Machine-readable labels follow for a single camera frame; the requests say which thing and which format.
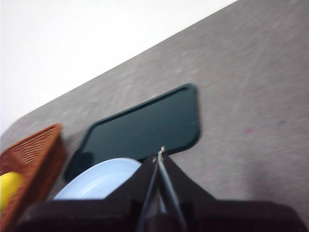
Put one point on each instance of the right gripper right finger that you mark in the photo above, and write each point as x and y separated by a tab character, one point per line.
229	217

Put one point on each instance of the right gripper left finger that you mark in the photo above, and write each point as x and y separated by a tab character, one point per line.
96	215

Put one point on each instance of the yellow lemon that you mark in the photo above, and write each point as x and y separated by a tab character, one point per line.
9	191

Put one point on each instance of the light blue plate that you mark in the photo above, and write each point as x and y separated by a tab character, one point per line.
101	178

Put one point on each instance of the brown wicker basket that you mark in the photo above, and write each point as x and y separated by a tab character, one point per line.
36	154

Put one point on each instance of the dark rectangular tray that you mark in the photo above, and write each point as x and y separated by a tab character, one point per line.
144	125

